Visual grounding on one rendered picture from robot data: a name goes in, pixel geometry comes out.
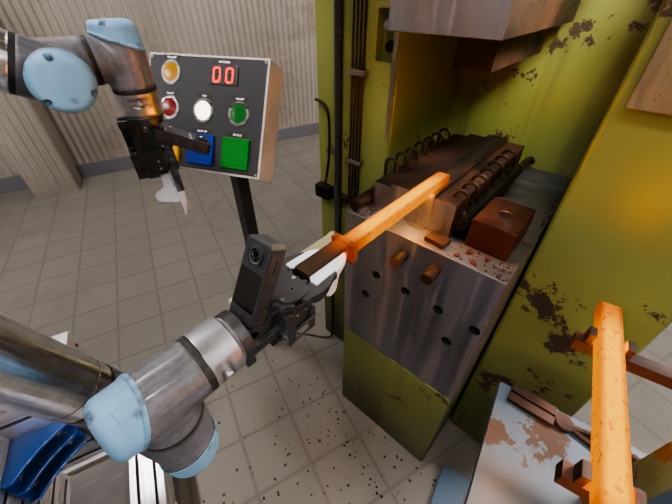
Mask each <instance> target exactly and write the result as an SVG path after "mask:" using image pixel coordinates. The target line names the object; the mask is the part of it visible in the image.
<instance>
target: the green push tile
mask: <svg viewBox="0 0 672 504"><path fill-rule="evenodd" d="M250 144H251V140H247V139H239V138H230V137H222V148H221V162H220V167H221V168H227V169H234V170H242V171H248V166H249V155H250Z"/></svg>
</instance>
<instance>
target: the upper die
mask: <svg viewBox="0 0 672 504"><path fill-rule="evenodd" d="M580 1H581V0H390V11H389V23H388V31H396V32H407V33H418V34H430V35H441V36H452V37H464V38H475V39H487V40H498V41H503V40H507V39H510V38H514V37H518V36H521V35H525V34H529V33H532V32H536V31H540V30H543V29H547V28H551V27H554V26H558V25H561V24H565V23H569V22H572V21H573V19H574V17H575V14H576V11H577V9H578V6H579V4H580Z"/></svg>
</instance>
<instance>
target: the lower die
mask: <svg viewBox="0 0 672 504"><path fill-rule="evenodd" d="M489 137H492V138H496V139H500V140H501V141H500V142H499V143H497V144H496V145H495V146H493V147H492V148H491V149H489V150H488V151H487V152H485V153H484V154H483V155H482V156H480V157H479V158H478V159H476V160H475V161H474V162H472V163H471V164H470V165H468V166H467V167H466V168H464V169H463V170H462V171H460V172H459V173H458V174H456V175H455V176H454V177H453V178H451V179H450V180H449V181H447V182H446V183H445V184H443V185H442V186H441V187H439V188H438V189H437V190H435V191H434V192H433V193H431V195H430V198H429V199H427V200H425V201H424V202H423V203H421V204H420V205H419V206H417V207H416V208H415V209H413V210H412V211H411V212H409V213H408V214H407V215H405V216H404V217H403V219H406V220H408V221H411V222H413V223H415V224H418V225H420V226H422V227H424V228H427V229H429V230H431V231H435V232H437V233H439V234H441V235H443V236H445V237H449V236H450V235H451V234H452V233H453V232H454V231H455V230H456V228H454V224H453V222H454V221H455V219H456V218H457V217H458V216H459V215H460V214H461V213H462V211H463V209H464V208H465V204H466V201H467V196H466V195H465V194H464V193H461V192H460V193H457V194H456V197H452V193H453V192H454V191H455V190H456V189H459V188H461V187H462V185H463V183H465V182H466V181H470V179H471V177H472V176H473V175H475V174H477V173H479V171H480V170H481V169H482V168H483V167H486V166H487V164H488V163H489V162H490V161H493V160H494V159H495V157H496V156H498V155H500V154H501V153H502V152H503V151H504V150H506V149H513V150H514V151H516V153H517V160H516V163H515V164H518V163H519V161H520V158H521V156H522V153H523V150H524V148H525V146H522V145H518V144H514V143H510V142H507V141H508V139H506V138H502V137H498V136H494V135H490V134H489V135H487V136H486V137H483V136H479V135H474V134H469V135H468V136H464V135H460V134H454V135H452V136H451V139H450V142H448V141H447V140H448V138H447V139H445V140H444V142H443V146H440V143H439V144H437V145H436V147H435V151H432V148H430V149H429V150H427V156H424V152H423V153H422V154H420V155H419V156H418V161H415V158H413V159H412V160H410V161H409V165H408V167H405V164H403V165H401V166H400V167H399V171H398V173H395V170H393V171H391V172H390V173H388V174H386V175H385V176H383V177H381V178H380V179H378V180H376V181H375V185H374V197H373V206H376V207H378V208H380V209H384V208H385V207H386V206H388V205H389V204H391V203H392V202H394V201H395V200H397V199H398V198H400V197H401V196H403V195H404V194H406V193H407V192H409V191H410V190H412V189H413V188H415V187H416V186H418V185H419V184H421V183H422V182H424V181H425V180H426V179H428V178H429V177H431V176H432V175H434V174H435V173H437V172H438V171H439V172H441V171H442V170H443V169H445V168H446V167H448V166H449V165H451V164H452V163H453V162H455V161H456V160H458V159H459V158H461V157H462V156H463V155H465V154H466V153H468V152H469V151H470V150H472V149H473V148H475V147H476V146H478V145H479V144H480V143H482V142H483V141H485V140H486V139H488V138H489ZM490 167H492V168H493V169H495V171H496V173H497V177H496V179H497V178H498V175H499V172H500V166H499V165H498V164H492V165H491V166H490ZM482 174H484V175H486V176H487V178H488V180H489V185H488V186H490V183H491V180H492V177H493V174H492V172H491V171H489V170H485V171H483V173H482ZM474 182H476V183H478V185H479V186H480V194H481V193H482V191H483V188H484V185H485V181H484V179H483V178H481V177H476V178H475V180H474ZM465 190H467V191H468V192H469V193H470V195H471V202H470V205H471V203H472V201H473V200H474V197H475V194H476V188H475V186H473V185H471V184H469V185H467V186H466V187H465ZM480 194H479V197H480Z"/></svg>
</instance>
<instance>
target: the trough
mask: <svg viewBox="0 0 672 504"><path fill-rule="evenodd" d="M500 141H501V140H500V139H496V138H492V137H489V138H488V139H486V140H485V141H483V142H482V143H480V144H479V145H478V146H476V147H475V148H473V149H472V150H470V151H469V152H468V153H466V154H465V155H463V156H462V157H461V158H459V159H458V160H456V161H455V162H453V163H452V164H451V165H449V166H448V167H446V168H445V169H443V170H442V171H441V172H442V173H445V174H449V175H450V177H449V180H450V179H451V178H453V177H454V176H455V175H456V174H458V173H459V172H460V171H462V170H463V169H464V168H466V167H467V166H468V165H470V164H471V163H472V162H474V161H475V160H476V159H478V158H479V157H480V156H482V155H483V154H484V153H485V152H487V151H488V150H489V149H491V148H492V147H493V146H495V145H496V144H497V143H499V142H500Z"/></svg>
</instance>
